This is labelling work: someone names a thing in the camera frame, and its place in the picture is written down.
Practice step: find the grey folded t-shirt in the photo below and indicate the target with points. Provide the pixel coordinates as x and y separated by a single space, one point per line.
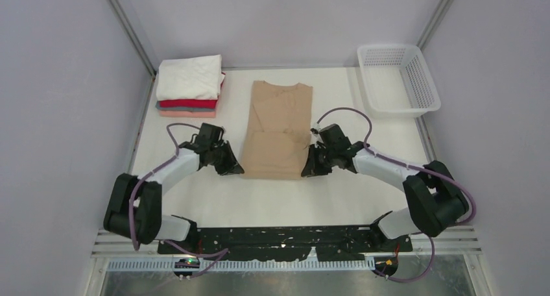
183 108

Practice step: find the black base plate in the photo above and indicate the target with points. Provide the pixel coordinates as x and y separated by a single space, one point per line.
287 244

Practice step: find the pink folded t-shirt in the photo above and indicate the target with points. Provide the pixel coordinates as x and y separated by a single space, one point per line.
187 114

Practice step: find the white plastic basket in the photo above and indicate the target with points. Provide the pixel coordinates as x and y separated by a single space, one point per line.
396 82

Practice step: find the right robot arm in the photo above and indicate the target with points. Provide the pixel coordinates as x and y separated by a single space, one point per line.
434 202

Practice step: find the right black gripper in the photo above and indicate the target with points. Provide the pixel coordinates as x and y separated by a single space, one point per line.
312 169

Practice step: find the beige t-shirt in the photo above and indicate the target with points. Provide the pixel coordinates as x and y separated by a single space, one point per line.
278 132

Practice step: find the white folded t-shirt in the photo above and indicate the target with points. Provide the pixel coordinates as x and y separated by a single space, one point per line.
190 78

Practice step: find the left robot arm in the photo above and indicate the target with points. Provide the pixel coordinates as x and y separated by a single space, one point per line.
135 208

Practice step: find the aluminium frame rail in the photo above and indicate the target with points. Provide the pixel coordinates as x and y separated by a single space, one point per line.
455 240

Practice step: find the red folded t-shirt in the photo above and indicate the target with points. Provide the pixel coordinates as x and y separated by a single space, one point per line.
204 103

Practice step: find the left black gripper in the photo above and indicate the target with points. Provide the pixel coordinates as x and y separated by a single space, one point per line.
231 166

